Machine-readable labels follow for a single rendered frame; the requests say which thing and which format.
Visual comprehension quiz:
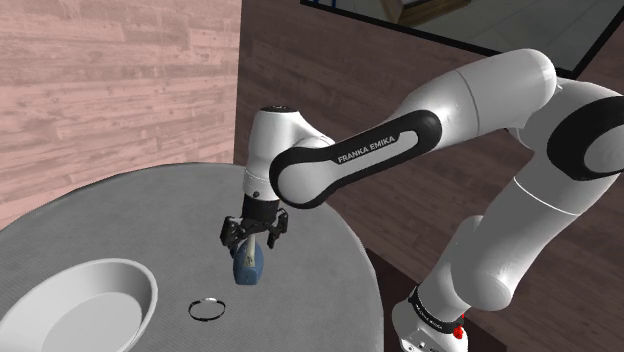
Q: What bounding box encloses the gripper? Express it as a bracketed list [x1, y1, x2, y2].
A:
[219, 192, 289, 251]

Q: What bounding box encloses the grey round table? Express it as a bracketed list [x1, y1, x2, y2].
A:
[0, 162, 385, 352]

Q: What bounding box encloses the white bowl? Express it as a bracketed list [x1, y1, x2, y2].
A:
[0, 257, 160, 352]

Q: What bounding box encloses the black framed window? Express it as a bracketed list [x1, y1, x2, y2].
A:
[299, 0, 624, 81]

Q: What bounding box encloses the blue scoop with beige handle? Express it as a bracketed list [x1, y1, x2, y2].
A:
[232, 235, 266, 287]

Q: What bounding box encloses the black ring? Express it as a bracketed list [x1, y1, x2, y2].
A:
[187, 297, 227, 323]

